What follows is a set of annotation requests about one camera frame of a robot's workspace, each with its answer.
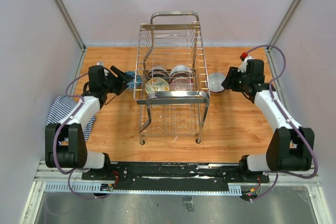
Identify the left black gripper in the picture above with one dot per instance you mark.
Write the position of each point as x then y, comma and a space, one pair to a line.
121, 80

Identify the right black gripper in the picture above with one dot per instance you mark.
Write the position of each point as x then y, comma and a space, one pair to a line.
229, 82

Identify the blue triangle pattern bowl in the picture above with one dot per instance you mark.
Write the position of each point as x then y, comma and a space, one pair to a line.
135, 82

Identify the black dotted hexagon bowl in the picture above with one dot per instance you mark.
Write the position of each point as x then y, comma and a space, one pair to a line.
215, 81

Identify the yellow rim leaf bowl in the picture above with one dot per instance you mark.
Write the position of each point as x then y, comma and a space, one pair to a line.
156, 84

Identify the red ikat pattern bowl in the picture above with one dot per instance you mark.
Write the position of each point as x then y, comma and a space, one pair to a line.
181, 84

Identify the black floral red bowl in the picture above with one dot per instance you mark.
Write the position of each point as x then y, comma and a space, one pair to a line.
217, 91

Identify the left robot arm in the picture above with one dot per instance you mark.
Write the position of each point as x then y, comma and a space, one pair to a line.
65, 145

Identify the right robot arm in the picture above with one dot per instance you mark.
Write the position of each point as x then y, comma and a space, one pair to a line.
290, 149

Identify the black leaf coral bowl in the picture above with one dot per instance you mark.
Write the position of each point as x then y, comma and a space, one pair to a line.
157, 74

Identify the brown diamond pattern bowl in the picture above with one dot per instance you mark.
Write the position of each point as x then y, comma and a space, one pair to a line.
158, 68

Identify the red geometric pattern bowl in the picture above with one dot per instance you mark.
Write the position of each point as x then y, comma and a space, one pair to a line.
186, 74

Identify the plain white bowl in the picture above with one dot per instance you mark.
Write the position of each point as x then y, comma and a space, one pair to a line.
180, 68

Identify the blue striped cloth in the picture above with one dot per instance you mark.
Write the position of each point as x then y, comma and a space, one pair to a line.
61, 107

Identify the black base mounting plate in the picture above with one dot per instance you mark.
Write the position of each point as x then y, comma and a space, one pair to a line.
173, 173

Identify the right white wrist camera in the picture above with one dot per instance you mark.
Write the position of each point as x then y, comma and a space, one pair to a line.
243, 65

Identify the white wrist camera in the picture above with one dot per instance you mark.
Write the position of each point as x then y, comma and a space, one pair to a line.
106, 71
243, 65

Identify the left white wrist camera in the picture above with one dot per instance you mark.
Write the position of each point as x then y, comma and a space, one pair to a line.
106, 71

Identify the silver wire dish rack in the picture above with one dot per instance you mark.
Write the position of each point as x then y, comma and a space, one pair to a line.
172, 38

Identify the grey slotted cable duct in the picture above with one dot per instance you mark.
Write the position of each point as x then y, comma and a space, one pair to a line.
205, 188

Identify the aluminium frame rail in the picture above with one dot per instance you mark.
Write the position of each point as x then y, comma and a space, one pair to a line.
70, 24

